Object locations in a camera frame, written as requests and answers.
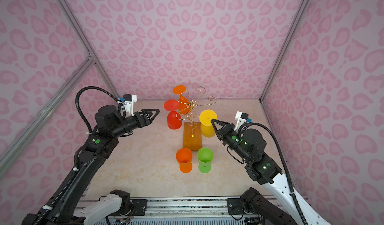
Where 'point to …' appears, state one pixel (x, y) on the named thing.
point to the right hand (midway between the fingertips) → (209, 120)
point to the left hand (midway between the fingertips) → (155, 109)
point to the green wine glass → (205, 156)
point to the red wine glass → (173, 122)
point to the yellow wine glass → (207, 128)
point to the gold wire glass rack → (192, 104)
